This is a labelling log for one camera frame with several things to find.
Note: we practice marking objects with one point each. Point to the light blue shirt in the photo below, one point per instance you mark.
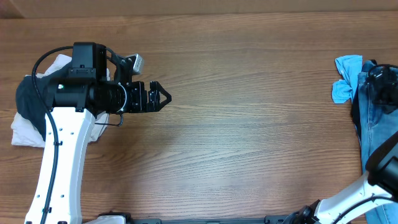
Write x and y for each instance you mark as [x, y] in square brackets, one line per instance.
[348, 66]

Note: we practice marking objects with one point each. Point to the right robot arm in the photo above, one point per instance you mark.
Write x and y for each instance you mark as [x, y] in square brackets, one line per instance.
[374, 194]

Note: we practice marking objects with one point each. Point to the light blue denim jeans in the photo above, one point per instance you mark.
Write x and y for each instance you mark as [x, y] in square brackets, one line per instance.
[376, 126]

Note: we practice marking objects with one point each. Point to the dark navy folded shirt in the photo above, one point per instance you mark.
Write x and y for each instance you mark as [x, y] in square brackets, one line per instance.
[28, 104]

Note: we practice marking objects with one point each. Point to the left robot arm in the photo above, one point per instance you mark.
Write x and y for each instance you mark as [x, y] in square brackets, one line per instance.
[98, 81]

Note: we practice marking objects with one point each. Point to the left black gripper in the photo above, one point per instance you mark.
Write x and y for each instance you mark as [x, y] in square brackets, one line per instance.
[139, 104]

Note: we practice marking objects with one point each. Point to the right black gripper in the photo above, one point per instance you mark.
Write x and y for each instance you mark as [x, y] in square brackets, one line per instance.
[377, 79]

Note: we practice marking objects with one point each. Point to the black garment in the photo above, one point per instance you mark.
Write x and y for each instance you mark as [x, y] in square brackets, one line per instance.
[355, 115]

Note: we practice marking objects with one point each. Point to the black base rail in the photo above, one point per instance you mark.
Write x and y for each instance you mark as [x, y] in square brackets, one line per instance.
[269, 219]

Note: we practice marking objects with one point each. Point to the white crumpled cloth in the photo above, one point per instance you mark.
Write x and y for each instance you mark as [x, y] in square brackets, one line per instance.
[24, 133]

